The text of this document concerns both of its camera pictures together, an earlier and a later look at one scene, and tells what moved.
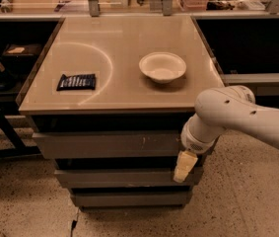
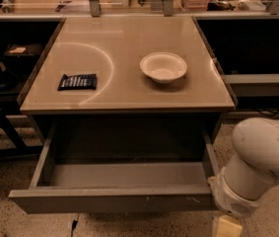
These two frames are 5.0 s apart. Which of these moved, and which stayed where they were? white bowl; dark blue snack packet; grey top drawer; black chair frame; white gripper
Moved: white gripper; grey top drawer
Stayed: white bowl; black chair frame; dark blue snack packet
